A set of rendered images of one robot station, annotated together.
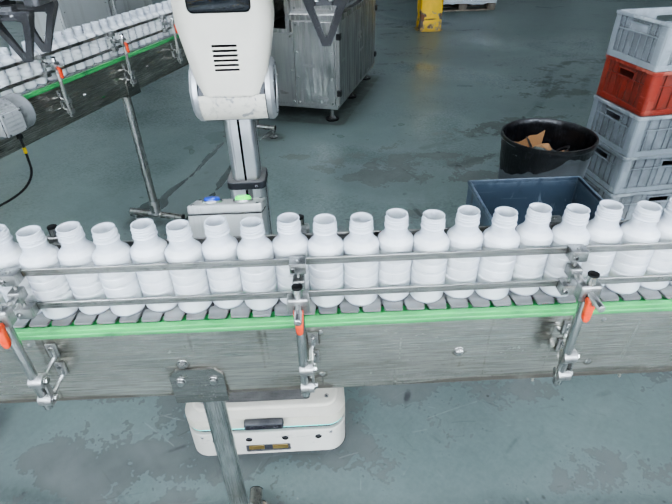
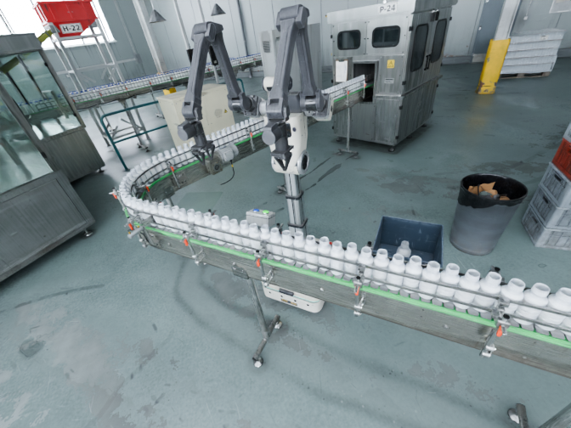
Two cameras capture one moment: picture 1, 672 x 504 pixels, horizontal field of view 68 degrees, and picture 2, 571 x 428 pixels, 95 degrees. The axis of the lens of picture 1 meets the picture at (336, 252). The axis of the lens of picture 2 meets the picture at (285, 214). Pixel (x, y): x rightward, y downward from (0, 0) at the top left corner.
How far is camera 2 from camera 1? 0.64 m
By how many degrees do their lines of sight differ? 26
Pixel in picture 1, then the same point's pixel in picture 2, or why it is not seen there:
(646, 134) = not seen: outside the picture
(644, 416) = (488, 361)
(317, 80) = (385, 129)
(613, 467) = (449, 377)
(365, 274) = (286, 251)
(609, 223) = (379, 259)
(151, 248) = (226, 226)
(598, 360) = (381, 313)
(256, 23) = (293, 141)
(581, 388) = not seen: hidden behind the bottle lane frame
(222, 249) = (244, 232)
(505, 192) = (401, 224)
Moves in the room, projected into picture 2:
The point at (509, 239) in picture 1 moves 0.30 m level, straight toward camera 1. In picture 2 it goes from (336, 254) to (280, 298)
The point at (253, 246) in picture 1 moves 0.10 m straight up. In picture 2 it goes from (252, 233) to (248, 216)
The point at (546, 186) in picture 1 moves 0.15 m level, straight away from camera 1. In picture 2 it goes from (423, 226) to (438, 214)
